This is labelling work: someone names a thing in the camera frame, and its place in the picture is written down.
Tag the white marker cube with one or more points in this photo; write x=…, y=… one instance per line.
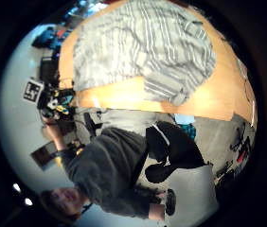
x=32, y=91

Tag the dark framed board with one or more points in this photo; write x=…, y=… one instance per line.
x=44, y=155

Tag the blue and black equipment pile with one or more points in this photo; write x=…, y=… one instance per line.
x=49, y=38

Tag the the person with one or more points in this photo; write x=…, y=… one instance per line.
x=111, y=164

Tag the ceiling lamp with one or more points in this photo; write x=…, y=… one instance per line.
x=16, y=187
x=28, y=201

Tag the grey striped shirt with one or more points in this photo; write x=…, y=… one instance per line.
x=146, y=41

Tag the light blue box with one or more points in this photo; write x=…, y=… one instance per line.
x=184, y=119

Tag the teal checked cloth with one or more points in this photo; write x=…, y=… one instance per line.
x=189, y=130

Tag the black and red equipment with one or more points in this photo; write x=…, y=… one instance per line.
x=241, y=148

